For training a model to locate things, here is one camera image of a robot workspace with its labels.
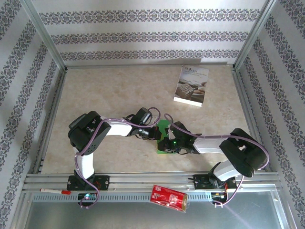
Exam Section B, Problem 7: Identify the green square paper sheet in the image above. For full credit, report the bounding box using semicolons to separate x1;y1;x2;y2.
156;120;179;155

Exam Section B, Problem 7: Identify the grey metal sheet shelf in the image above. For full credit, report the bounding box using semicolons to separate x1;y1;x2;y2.
22;190;290;229

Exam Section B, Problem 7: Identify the red snack packet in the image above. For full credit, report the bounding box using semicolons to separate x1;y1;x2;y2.
149;185;189;213

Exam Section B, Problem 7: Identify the white paperback book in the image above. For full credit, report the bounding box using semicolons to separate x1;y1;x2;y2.
173;63;210;108

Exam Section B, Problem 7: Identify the small control board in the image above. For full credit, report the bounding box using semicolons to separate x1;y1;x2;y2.
77;192;98;203
211;190;229;204

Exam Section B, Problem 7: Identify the red white marker pen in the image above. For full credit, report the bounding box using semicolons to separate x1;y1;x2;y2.
40;187;71;194

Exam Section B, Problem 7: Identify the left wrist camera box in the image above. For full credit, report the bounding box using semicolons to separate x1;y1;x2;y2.
135;107;153;126

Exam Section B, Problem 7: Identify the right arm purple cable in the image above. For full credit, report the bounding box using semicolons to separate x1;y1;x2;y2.
163;113;270;208

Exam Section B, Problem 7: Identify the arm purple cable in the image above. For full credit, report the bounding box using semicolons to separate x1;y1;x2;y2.
163;113;270;208
72;107;161;209

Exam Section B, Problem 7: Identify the aluminium mounting rail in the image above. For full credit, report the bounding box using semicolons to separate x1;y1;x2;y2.
23;173;281;191

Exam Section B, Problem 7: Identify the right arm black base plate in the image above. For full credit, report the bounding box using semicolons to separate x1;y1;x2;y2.
193;174;237;191

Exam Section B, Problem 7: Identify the grey slotted cable duct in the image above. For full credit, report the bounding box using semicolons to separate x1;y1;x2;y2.
32;192;214;203

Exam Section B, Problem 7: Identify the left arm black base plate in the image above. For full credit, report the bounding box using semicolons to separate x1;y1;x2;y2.
66;175;111;191

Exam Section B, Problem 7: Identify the aluminium table edge rail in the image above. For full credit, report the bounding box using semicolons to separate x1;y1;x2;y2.
231;66;273;173
32;68;69;175
64;62;236;70

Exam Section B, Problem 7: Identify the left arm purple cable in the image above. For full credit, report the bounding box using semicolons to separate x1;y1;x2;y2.
72;107;161;209

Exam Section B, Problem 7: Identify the aluminium frame post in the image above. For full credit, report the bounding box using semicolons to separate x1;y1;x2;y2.
20;0;67;71
234;0;279;70

